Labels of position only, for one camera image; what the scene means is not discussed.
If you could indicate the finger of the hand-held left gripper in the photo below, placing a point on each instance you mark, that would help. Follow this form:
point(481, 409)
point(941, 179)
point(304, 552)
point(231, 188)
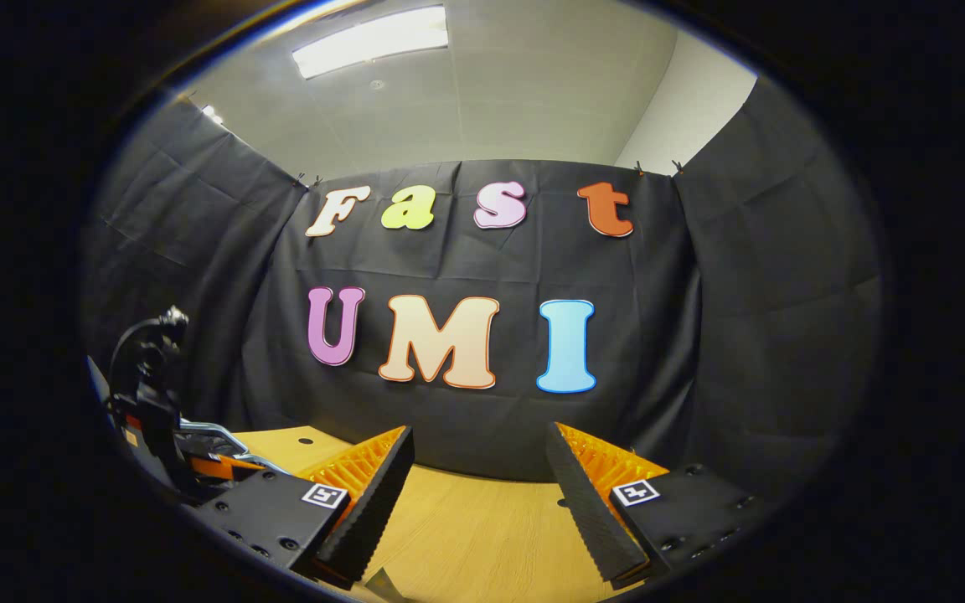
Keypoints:
point(214, 467)

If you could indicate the ceiling light panel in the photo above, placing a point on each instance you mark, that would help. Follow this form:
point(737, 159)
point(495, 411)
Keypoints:
point(369, 40)

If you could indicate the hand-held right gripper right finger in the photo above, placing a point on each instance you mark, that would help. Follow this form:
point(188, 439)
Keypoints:
point(583, 502)

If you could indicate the black backdrop cloth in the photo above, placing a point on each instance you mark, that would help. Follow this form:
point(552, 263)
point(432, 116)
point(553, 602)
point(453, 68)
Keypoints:
point(700, 318)

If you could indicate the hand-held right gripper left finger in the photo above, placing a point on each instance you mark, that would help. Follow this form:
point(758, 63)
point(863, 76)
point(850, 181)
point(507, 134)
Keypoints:
point(374, 511)

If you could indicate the light blue suitcase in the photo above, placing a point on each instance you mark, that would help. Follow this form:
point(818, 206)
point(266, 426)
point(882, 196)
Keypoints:
point(223, 428)

